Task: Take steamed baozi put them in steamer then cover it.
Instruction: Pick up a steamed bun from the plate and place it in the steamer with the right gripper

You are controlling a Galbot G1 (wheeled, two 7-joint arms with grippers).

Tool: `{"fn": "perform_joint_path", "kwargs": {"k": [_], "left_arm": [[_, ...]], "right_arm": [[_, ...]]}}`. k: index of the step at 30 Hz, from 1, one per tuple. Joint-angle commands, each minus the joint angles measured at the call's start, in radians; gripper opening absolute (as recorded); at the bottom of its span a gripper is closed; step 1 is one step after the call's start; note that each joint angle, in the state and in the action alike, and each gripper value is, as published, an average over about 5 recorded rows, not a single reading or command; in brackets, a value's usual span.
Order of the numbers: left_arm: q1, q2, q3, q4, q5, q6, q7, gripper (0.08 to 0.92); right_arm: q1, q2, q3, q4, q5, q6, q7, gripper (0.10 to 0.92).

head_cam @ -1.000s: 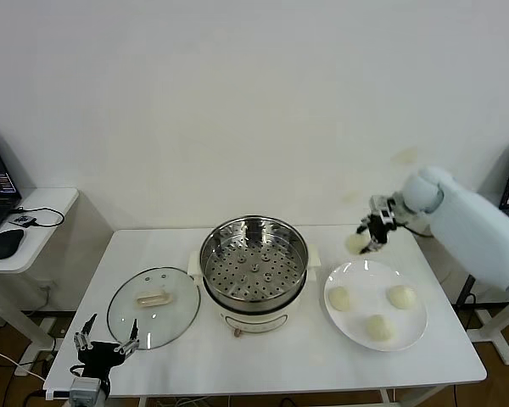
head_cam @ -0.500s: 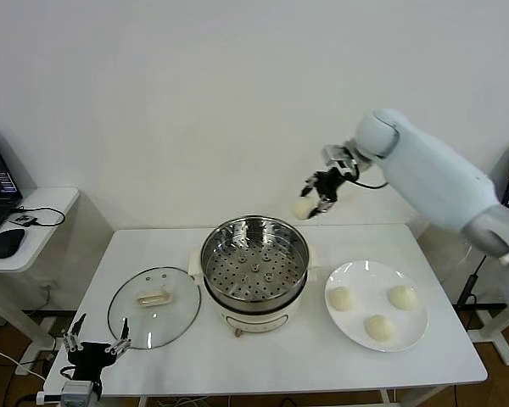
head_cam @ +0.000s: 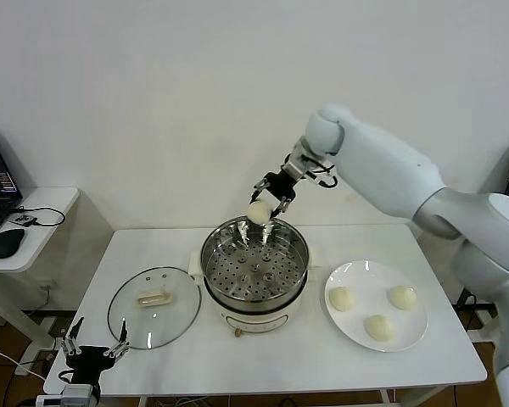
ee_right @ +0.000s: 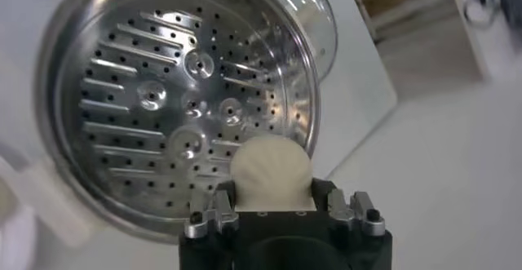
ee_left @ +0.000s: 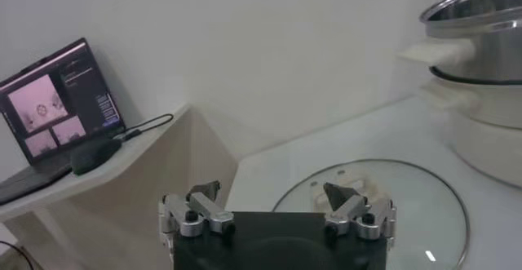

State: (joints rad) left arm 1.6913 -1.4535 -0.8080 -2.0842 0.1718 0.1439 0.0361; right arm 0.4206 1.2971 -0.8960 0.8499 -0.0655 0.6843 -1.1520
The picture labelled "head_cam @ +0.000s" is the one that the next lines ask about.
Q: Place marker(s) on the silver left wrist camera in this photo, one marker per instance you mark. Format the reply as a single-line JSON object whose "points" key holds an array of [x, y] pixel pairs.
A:
{"points": [[78, 396]]}

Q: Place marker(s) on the small black patterned device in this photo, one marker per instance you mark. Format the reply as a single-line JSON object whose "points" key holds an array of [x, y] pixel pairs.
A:
{"points": [[23, 219]]}

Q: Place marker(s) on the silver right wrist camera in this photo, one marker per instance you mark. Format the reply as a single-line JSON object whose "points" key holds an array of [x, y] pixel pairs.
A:
{"points": [[299, 165]]}

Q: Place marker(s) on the white round plate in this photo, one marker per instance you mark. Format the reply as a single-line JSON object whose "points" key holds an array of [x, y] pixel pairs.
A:
{"points": [[348, 328]]}

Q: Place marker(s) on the white electric cooking pot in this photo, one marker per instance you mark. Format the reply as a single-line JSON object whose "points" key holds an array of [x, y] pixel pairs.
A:
{"points": [[258, 320]]}

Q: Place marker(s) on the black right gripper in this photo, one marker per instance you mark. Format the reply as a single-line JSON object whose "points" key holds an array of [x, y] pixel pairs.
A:
{"points": [[282, 184]]}

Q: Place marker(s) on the brown floor socket box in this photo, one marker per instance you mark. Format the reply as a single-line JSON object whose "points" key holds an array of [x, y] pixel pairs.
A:
{"points": [[60, 331]]}

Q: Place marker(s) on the white steamed baozi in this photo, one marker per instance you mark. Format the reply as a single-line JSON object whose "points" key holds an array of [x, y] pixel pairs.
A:
{"points": [[379, 327], [259, 213], [342, 299], [404, 297]]}

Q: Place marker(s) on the black computer mouse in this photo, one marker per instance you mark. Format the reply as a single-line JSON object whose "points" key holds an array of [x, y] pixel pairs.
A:
{"points": [[7, 243]]}

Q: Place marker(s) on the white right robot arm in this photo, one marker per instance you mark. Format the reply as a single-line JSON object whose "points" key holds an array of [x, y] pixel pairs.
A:
{"points": [[386, 169]]}

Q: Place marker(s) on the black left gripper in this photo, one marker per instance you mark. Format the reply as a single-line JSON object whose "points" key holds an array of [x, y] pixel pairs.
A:
{"points": [[89, 360]]}

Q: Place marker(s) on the white side table with mouse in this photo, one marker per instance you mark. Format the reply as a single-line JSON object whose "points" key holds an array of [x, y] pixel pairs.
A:
{"points": [[38, 250]]}

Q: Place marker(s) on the white floor power strip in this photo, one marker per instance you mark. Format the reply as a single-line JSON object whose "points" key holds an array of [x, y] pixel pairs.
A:
{"points": [[29, 366]]}

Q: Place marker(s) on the stainless steel steamer basket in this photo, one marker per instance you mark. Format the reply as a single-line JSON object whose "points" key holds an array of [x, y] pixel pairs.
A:
{"points": [[254, 271]]}

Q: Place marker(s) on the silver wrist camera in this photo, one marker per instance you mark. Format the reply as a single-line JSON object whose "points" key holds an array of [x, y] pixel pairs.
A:
{"points": [[299, 165], [78, 396]]}

